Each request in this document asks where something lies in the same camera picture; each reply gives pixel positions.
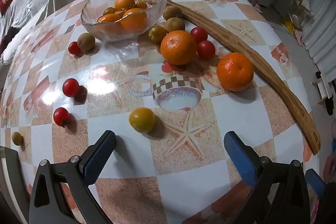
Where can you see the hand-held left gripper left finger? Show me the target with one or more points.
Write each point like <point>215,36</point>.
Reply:
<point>99,158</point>

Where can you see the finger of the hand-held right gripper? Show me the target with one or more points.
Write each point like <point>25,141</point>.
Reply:
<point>314,182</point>

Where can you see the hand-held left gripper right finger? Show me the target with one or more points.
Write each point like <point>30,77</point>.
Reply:
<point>241,161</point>

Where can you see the red cherry tomato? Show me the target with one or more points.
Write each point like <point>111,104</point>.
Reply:
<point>61,116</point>
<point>206,50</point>
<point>74,48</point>
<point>198,34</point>
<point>70,87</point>

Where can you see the brown kiwi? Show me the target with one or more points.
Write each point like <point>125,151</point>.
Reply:
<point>86,41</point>
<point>172,12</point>
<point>174,25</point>

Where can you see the checkered printed tablecloth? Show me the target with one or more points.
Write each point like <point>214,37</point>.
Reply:
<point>126,150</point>

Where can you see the yellow tomato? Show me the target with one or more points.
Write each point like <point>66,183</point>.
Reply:
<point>141,120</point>

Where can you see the small green-yellow fruit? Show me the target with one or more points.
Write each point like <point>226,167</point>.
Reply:
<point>17,138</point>

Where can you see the small wooden rack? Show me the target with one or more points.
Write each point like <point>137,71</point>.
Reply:
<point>322,88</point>

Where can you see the long wooden strip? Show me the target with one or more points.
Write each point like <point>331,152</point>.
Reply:
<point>262,64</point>

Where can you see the green-yellow round fruit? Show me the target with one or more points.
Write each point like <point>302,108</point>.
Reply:
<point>157,33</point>

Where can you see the small orange tomato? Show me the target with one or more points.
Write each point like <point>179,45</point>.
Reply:
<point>109,11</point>
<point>141,5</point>

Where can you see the clear glass bowl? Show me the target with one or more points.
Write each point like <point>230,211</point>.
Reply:
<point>92,10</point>

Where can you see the clear plastic bag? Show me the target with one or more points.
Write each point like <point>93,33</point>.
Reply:
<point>299,14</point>

